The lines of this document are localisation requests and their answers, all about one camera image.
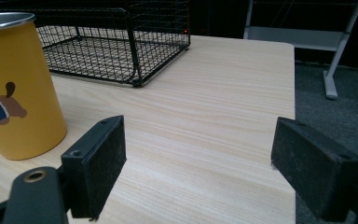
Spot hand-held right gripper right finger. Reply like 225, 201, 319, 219
270, 116, 358, 223

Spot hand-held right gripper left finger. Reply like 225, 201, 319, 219
61, 115, 128, 220

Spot yellow cup with dog print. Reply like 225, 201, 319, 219
0, 11, 68, 161

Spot grey metal stand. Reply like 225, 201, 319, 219
242, 0, 358, 101

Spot black wire mesh basket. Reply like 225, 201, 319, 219
0, 0, 192, 89

